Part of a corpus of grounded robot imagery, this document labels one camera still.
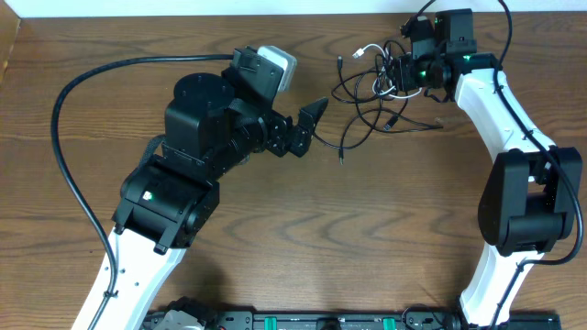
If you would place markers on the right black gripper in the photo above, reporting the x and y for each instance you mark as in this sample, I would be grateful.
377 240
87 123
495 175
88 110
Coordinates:
401 71

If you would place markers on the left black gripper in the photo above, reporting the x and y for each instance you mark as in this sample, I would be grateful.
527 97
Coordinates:
286 139

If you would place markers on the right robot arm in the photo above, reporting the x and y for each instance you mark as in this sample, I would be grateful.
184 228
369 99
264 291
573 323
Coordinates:
529 213

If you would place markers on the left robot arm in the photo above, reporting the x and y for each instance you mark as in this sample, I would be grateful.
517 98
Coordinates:
212 124

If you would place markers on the wooden side board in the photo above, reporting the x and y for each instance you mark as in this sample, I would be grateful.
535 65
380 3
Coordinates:
10 24

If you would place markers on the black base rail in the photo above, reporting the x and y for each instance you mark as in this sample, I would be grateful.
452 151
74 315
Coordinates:
187 313

